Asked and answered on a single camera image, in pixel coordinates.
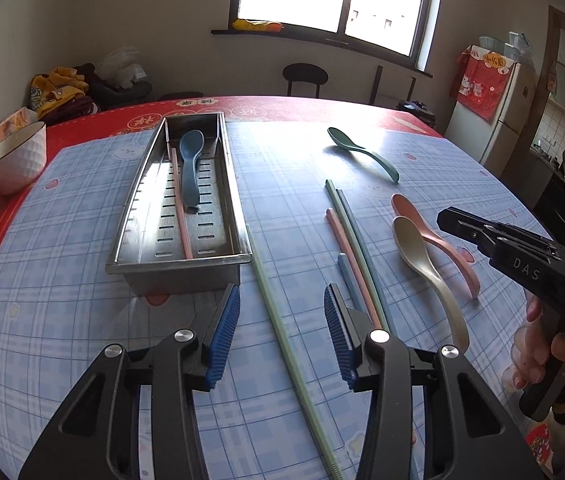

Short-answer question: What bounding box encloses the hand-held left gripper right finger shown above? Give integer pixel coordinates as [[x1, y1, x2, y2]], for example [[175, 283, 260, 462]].
[[323, 282, 546, 480]]

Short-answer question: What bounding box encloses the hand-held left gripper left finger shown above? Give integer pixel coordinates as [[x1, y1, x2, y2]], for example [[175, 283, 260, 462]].
[[18, 284, 241, 480]]

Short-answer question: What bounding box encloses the light green chopstick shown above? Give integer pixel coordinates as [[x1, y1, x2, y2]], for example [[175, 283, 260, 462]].
[[245, 227, 348, 480]]

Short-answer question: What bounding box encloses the beige spoon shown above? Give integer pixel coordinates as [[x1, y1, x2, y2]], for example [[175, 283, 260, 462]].
[[393, 216, 471, 354]]

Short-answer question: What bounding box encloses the blue chopstick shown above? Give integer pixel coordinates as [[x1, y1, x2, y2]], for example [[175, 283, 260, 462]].
[[337, 253, 364, 312]]

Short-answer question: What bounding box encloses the pink spoon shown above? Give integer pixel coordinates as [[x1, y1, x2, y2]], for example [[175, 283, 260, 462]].
[[391, 193, 481, 301]]

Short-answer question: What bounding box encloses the pink chopstick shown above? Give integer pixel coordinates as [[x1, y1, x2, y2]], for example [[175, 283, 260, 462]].
[[325, 208, 382, 332], [169, 147, 194, 261]]

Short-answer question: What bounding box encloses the metal perforated utensil tray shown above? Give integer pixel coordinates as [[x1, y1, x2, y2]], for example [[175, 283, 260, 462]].
[[105, 113, 254, 297]]

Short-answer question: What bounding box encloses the green spoon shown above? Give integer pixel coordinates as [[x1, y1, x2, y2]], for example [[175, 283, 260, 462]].
[[327, 126, 400, 184]]

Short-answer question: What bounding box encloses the person's right hand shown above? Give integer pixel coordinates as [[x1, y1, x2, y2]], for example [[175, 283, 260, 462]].
[[507, 294, 565, 394]]

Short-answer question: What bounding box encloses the kitchen counter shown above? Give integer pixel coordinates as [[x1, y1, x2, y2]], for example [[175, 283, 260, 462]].
[[529, 135, 565, 223]]

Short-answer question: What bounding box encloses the white fridge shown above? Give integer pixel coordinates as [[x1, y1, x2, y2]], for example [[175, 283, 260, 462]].
[[449, 45, 539, 177]]

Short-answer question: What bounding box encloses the black small appliance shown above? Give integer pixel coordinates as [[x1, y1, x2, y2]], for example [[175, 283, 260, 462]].
[[396, 100, 438, 129]]

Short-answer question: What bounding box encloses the red printed cloth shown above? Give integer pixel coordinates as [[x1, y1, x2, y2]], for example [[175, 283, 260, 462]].
[[455, 45, 517, 122]]

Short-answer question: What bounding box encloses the blue spoon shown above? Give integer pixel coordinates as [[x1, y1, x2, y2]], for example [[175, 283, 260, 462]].
[[178, 130, 206, 214]]

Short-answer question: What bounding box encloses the blue plaid table mat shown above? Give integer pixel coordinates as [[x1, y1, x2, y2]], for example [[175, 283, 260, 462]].
[[0, 121, 565, 480]]

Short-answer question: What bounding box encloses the black round-back chair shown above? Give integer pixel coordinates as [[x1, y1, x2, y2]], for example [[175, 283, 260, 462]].
[[282, 63, 330, 99]]

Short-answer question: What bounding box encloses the red printed tablecloth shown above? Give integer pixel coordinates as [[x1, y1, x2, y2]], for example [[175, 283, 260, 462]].
[[0, 95, 493, 431]]

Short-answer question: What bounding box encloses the dark window sill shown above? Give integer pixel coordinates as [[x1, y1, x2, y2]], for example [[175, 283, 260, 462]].
[[211, 28, 434, 79]]

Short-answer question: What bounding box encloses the black round stool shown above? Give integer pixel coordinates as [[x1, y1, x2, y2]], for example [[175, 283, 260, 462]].
[[156, 91, 204, 104]]

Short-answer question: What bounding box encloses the dark clothing pile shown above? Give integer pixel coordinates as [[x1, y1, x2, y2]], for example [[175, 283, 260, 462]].
[[41, 63, 154, 127]]

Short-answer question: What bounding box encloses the white dimpled bowl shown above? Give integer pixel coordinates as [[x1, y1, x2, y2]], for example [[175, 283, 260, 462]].
[[0, 121, 47, 196]]

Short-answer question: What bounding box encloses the clear plastic bag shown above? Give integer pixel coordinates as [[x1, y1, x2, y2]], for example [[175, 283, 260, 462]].
[[94, 46, 146, 91]]

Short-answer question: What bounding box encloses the yellow orange packet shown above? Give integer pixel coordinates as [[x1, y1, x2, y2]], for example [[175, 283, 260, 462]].
[[232, 18, 284, 34]]

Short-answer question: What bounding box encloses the yellow snack bag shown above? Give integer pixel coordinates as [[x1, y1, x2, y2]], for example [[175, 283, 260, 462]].
[[30, 66, 90, 112]]

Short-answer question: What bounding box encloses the wooden door frame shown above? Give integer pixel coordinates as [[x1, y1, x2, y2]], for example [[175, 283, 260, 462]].
[[527, 5, 565, 161]]

